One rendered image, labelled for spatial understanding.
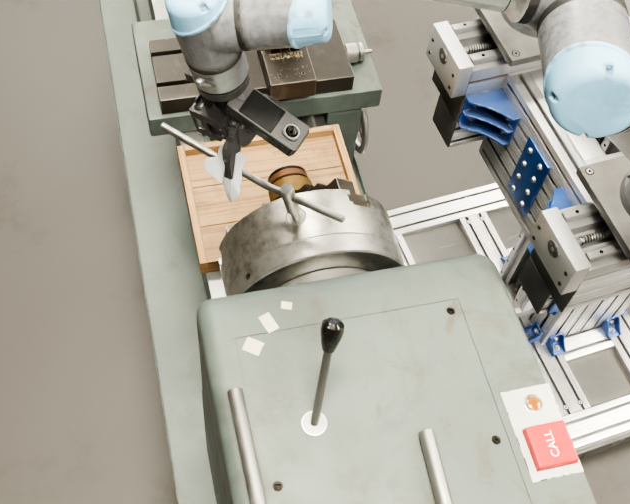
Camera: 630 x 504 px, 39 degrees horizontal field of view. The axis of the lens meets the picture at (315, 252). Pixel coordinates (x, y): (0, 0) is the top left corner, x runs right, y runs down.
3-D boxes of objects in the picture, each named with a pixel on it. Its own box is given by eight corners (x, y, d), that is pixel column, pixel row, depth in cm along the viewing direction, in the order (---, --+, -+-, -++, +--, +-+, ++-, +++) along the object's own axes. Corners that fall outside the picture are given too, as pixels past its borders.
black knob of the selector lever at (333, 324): (346, 353, 117) (350, 337, 113) (322, 357, 117) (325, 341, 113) (338, 326, 119) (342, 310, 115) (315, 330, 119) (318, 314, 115)
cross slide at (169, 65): (352, 90, 199) (354, 76, 195) (161, 114, 191) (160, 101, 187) (333, 32, 208) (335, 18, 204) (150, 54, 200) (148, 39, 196)
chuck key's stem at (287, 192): (308, 223, 145) (295, 185, 135) (301, 233, 145) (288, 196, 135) (296, 218, 146) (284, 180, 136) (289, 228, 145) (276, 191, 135)
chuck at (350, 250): (412, 313, 166) (403, 231, 139) (251, 358, 166) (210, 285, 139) (407, 297, 168) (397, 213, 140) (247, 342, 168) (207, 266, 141)
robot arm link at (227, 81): (254, 41, 113) (218, 87, 110) (260, 64, 117) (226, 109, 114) (206, 23, 115) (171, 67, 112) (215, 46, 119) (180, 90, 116)
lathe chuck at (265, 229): (407, 297, 168) (397, 212, 140) (247, 342, 168) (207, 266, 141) (393, 258, 172) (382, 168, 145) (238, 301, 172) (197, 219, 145)
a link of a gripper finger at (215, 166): (206, 188, 132) (215, 132, 128) (239, 203, 130) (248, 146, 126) (194, 194, 130) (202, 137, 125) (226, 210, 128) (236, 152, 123)
